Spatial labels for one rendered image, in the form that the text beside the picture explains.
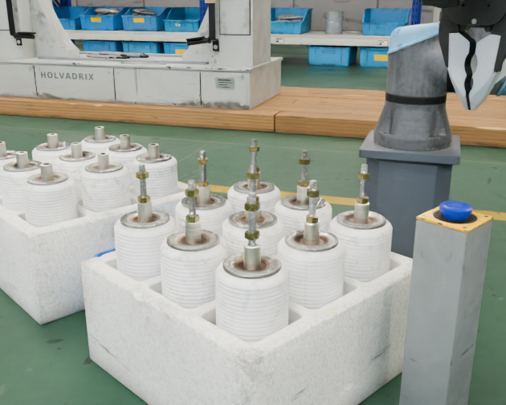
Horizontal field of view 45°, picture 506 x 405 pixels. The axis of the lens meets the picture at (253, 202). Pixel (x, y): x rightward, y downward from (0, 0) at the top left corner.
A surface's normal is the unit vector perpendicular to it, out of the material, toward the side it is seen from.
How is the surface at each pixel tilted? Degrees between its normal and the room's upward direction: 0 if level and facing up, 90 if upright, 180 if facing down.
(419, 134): 73
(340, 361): 90
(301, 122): 90
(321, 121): 90
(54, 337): 0
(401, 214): 90
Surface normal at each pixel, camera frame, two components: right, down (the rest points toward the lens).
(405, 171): -0.30, 0.31
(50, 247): 0.66, 0.24
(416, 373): -0.72, 0.22
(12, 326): 0.00, -0.95
